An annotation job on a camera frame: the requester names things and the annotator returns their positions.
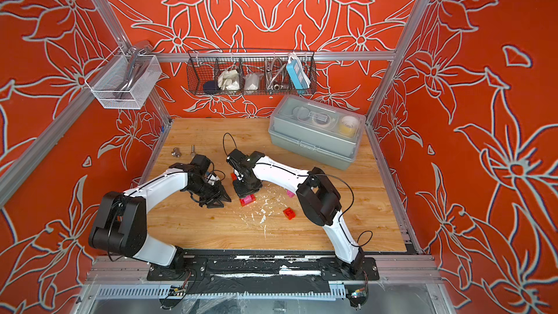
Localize aluminium frame rail right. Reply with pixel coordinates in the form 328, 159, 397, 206
366, 126, 424, 254

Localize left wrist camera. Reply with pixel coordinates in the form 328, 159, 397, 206
206, 172, 221, 185

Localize blue white box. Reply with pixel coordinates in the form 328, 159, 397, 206
286, 53, 310, 94

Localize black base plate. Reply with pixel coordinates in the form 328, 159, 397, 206
147, 250, 380, 281

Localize dark blue round object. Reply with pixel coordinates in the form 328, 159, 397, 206
203, 80, 221, 95

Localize clear plastic wall bin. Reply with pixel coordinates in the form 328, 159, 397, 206
86, 40, 162, 110

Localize white crumpled cloth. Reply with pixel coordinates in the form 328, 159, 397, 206
217, 69, 241, 91

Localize black wire basket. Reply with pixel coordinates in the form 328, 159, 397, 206
187, 48, 318, 96

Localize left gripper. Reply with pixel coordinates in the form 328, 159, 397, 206
189, 179, 232, 208

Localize yellow tape roll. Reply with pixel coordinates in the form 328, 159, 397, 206
338, 116, 360, 138

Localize long red lego brick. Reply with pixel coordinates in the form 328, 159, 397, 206
239, 196, 255, 206

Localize clear plastic storage box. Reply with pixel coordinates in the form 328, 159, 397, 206
268, 95, 366, 170

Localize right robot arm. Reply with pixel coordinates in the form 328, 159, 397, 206
227, 149, 365, 276

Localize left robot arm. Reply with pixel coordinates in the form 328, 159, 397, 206
89, 155, 231, 272

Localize metal tongs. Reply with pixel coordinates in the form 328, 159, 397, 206
115, 40, 153, 100

